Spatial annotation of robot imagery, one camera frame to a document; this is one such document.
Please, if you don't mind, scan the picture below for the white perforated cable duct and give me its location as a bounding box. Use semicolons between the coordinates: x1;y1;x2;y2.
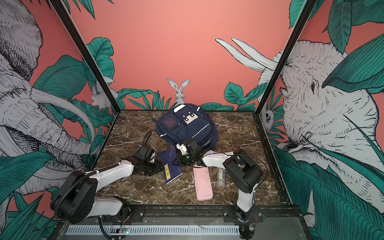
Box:
65;225;240;237

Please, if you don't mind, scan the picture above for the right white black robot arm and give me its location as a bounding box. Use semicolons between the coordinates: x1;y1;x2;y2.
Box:
176;139;264;223

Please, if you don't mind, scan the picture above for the black frame post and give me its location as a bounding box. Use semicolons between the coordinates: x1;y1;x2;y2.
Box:
256;0;317;116
50;0;121;114

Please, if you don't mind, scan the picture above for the right black frame post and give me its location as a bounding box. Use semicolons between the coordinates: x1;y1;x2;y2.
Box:
256;0;317;116

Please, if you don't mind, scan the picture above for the navy blue notebook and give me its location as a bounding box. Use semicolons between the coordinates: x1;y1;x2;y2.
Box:
158;147;183;184

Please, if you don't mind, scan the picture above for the navy blue student backpack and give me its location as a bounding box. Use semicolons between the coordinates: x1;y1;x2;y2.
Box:
152;104;219;150

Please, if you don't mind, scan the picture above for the pink pencil case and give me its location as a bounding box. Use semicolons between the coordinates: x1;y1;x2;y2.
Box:
193;165;213;201

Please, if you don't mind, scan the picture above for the left black frame post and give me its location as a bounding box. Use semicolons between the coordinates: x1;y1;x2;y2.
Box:
50;0;121;114

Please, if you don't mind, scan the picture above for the black front mounting rail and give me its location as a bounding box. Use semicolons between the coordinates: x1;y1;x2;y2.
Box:
123;205;302;225

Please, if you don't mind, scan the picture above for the clear plastic small case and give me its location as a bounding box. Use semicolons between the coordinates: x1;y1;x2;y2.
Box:
217;168;226;188

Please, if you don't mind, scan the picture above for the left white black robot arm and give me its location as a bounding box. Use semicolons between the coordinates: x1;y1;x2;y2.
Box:
51;146;164;224

